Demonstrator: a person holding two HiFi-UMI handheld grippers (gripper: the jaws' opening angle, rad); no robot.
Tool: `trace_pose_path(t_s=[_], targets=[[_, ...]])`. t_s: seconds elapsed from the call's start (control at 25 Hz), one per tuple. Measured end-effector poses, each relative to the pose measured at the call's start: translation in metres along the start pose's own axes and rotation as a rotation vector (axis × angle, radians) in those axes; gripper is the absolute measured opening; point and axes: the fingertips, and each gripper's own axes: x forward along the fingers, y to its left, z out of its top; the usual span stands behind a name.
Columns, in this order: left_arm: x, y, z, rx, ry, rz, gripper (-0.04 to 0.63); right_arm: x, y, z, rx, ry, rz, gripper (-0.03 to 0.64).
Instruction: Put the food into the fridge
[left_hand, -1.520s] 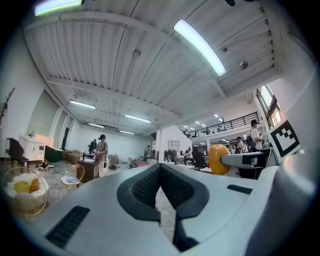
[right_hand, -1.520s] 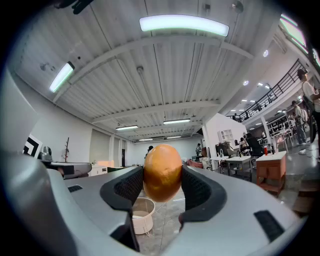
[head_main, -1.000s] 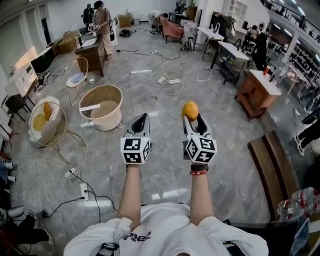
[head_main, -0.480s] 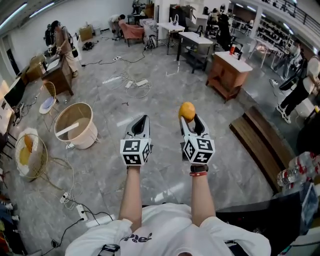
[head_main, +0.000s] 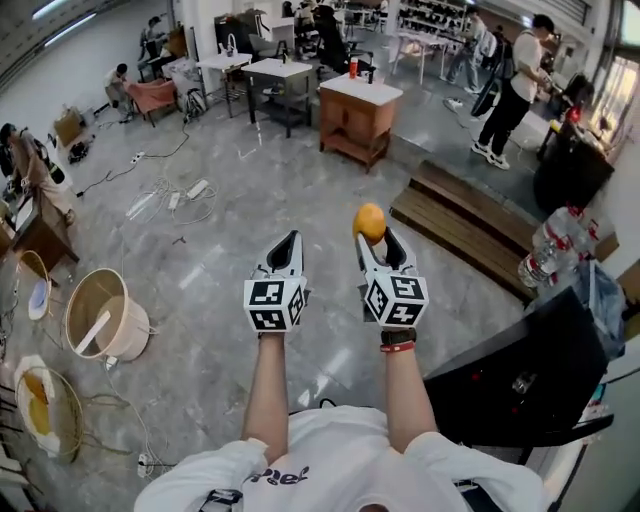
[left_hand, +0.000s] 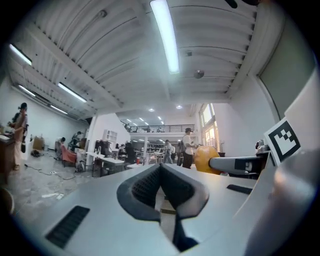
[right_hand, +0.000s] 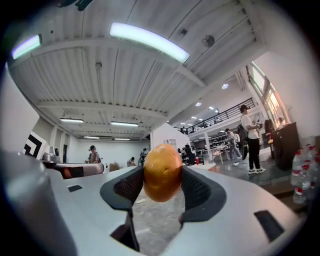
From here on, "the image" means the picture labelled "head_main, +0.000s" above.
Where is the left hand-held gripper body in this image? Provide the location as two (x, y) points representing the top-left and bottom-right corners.
(243, 263), (309, 334)

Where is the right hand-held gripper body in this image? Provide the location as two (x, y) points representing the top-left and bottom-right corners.
(356, 264), (431, 330)

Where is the yellow-orange round fruit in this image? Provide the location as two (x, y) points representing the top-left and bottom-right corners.
(352, 202), (387, 246)

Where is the black mini fridge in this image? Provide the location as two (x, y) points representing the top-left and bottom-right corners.
(423, 285), (615, 466)

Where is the person's right forearm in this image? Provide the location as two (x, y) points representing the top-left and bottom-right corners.
(382, 344), (440, 455)

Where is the person's left forearm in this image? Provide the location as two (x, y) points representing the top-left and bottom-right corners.
(240, 330), (292, 464)

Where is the black wristwatch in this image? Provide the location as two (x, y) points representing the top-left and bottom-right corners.
(379, 327), (418, 346)

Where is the wooden plank pallet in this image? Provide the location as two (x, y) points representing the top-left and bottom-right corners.
(389, 159), (544, 301)

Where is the wooden cabinet with white top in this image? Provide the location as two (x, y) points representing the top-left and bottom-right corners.
(317, 73), (404, 174)

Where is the round beige bucket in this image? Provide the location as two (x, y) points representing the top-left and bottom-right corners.
(64, 268), (151, 362)

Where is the pack of clear water bottles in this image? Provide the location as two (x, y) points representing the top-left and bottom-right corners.
(517, 205), (601, 289)

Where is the white t-shirt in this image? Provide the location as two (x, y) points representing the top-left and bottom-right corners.
(133, 404), (551, 512)

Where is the white backpack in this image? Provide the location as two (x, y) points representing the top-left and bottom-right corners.
(182, 88), (206, 121)

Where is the grey metal table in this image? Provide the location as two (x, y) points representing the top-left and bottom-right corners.
(242, 58), (314, 139)

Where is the black side table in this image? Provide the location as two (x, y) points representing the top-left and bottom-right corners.
(532, 117), (616, 216)

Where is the white table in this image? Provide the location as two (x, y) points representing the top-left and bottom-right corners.
(196, 52), (253, 119)
(389, 30), (451, 86)

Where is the orange fabric chair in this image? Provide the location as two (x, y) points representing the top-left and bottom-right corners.
(124, 78), (177, 126)

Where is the blue plastic bag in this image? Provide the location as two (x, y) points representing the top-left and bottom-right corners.
(574, 259), (629, 359)

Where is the black office chair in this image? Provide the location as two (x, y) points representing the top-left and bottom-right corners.
(312, 4), (376, 76)

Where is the dark wooden cabinet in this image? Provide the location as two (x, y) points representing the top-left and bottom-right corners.
(0, 194), (81, 286)

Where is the storage shelf rack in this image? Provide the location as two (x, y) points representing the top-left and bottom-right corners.
(399, 0), (471, 31)

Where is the cardboard box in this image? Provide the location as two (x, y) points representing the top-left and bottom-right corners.
(53, 107), (86, 147)

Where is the round wire basket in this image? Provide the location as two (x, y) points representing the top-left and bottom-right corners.
(17, 249), (54, 321)

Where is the wire basket with yellow contents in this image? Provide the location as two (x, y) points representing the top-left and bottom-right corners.
(13, 354), (86, 464)

